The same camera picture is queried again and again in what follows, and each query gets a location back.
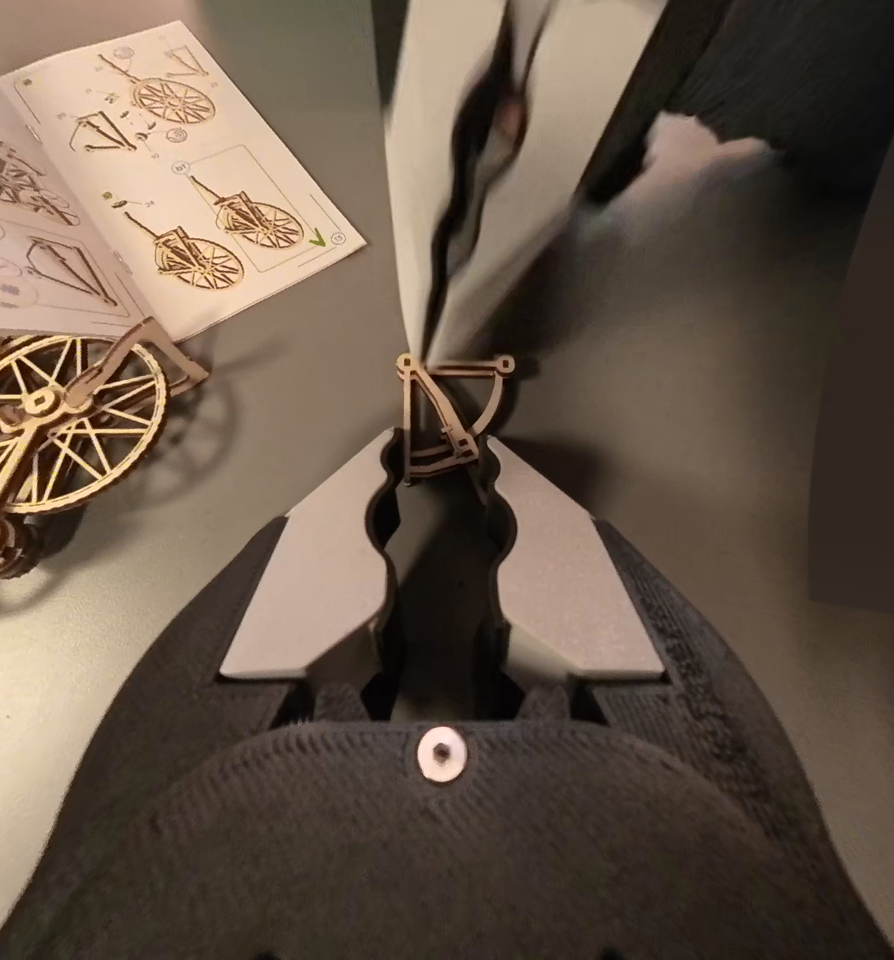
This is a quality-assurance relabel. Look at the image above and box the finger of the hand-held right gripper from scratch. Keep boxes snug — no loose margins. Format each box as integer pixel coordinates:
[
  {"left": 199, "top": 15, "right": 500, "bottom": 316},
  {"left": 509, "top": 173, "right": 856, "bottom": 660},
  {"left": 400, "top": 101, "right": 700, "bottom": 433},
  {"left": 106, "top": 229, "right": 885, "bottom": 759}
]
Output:
[
  {"left": 375, "top": 0, "right": 513, "bottom": 366},
  {"left": 426, "top": 0, "right": 663, "bottom": 370}
]

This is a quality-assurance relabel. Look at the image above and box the wooden spoked wheel model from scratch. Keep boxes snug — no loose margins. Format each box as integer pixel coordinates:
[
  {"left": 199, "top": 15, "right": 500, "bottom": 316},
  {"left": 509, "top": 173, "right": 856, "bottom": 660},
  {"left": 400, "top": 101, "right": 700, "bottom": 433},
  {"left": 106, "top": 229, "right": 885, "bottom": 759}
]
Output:
[{"left": 0, "top": 316, "right": 213, "bottom": 579}]

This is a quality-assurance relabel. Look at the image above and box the open instruction booklet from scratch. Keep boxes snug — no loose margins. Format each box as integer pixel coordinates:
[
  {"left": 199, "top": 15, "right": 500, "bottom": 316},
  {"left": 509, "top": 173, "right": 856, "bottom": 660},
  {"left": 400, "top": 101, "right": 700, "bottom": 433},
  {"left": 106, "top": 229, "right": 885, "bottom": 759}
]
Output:
[{"left": 0, "top": 21, "right": 369, "bottom": 343}]

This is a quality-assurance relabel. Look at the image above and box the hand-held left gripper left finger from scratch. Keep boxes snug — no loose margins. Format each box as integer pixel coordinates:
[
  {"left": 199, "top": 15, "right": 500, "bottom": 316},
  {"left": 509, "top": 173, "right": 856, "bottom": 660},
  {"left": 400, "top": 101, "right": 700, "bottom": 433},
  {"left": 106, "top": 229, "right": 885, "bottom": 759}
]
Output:
[{"left": 218, "top": 427, "right": 412, "bottom": 715}]

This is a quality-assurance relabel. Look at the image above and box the dark grey sofa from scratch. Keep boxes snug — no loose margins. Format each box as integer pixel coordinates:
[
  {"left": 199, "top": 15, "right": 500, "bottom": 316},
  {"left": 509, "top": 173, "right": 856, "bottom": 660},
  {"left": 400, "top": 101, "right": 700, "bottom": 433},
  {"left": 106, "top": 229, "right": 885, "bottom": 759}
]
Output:
[{"left": 672, "top": 0, "right": 894, "bottom": 145}]

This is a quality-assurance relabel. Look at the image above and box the small bow-shaped wooden part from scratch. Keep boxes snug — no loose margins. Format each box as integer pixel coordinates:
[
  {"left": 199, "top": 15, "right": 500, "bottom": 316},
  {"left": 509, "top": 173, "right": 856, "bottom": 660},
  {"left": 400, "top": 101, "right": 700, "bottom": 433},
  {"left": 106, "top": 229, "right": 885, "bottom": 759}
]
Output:
[{"left": 396, "top": 352, "right": 516, "bottom": 488}]

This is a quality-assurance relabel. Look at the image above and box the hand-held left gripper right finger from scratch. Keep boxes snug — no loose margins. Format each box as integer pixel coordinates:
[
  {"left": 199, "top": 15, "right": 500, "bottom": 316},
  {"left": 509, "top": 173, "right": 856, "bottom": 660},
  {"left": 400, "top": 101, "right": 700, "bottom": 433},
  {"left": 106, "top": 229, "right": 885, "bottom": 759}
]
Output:
[{"left": 480, "top": 436, "right": 667, "bottom": 708}]

